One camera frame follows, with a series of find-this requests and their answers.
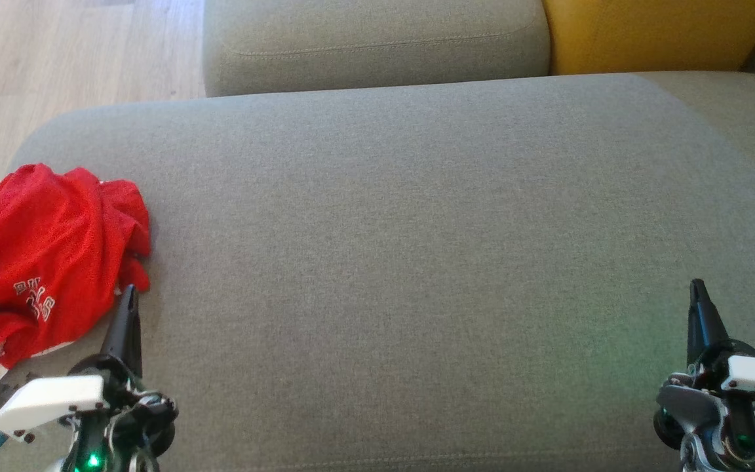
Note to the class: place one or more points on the red basketball jersey white sleeves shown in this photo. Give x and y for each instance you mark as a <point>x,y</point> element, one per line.
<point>23,262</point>

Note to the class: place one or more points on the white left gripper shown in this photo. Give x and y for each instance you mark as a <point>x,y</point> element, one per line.
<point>50,400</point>

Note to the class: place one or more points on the yellow sofa back cushion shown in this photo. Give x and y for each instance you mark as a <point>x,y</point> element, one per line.
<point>653,33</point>

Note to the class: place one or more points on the large grey sofa seat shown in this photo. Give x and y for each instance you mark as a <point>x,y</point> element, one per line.
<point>417,262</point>

